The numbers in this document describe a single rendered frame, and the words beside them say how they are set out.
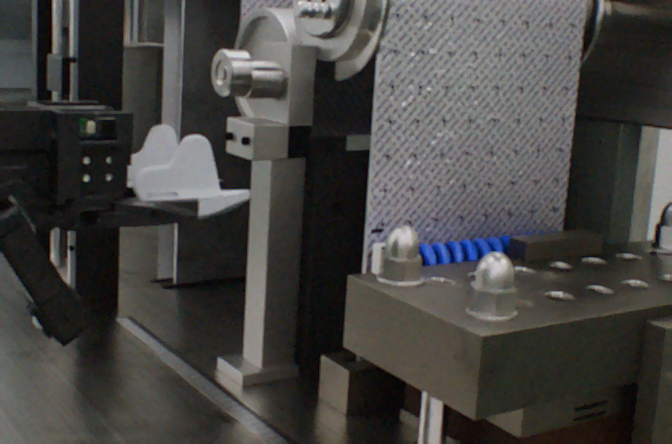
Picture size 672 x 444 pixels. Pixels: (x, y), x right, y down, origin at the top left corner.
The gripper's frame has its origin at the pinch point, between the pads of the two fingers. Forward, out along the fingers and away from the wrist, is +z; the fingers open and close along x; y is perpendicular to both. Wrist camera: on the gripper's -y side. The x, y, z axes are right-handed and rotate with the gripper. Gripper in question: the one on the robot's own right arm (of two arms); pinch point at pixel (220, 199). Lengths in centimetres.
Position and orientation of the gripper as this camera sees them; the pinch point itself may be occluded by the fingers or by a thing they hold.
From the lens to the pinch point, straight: 75.6
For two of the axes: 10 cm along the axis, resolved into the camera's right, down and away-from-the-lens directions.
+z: 8.4, -0.5, 5.5
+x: -5.4, -1.8, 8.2
